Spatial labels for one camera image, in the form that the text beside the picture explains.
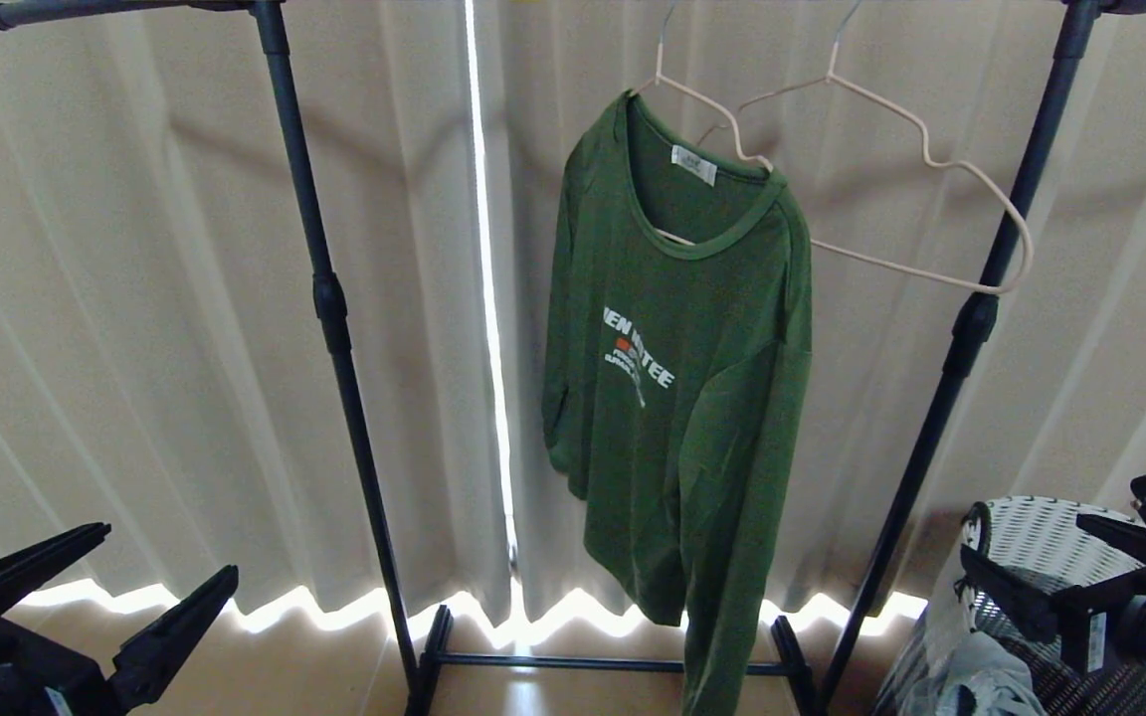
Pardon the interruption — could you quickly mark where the pink clothes hanger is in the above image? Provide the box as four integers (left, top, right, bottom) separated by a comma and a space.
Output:
631, 0, 779, 250
697, 0, 1036, 297

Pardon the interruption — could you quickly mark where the pale grey garment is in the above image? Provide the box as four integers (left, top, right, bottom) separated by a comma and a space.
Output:
896, 630, 1048, 716

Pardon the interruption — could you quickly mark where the white laundry basket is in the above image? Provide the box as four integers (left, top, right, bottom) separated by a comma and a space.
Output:
871, 494, 1146, 716

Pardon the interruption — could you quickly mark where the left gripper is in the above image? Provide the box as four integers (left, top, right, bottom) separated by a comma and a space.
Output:
0, 521, 240, 716

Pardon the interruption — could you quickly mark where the black clothes rack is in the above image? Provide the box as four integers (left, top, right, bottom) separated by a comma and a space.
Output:
0, 0, 1146, 716

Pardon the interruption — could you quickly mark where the green long-sleeved shirt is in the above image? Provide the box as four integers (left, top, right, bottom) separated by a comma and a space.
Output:
540, 89, 816, 716

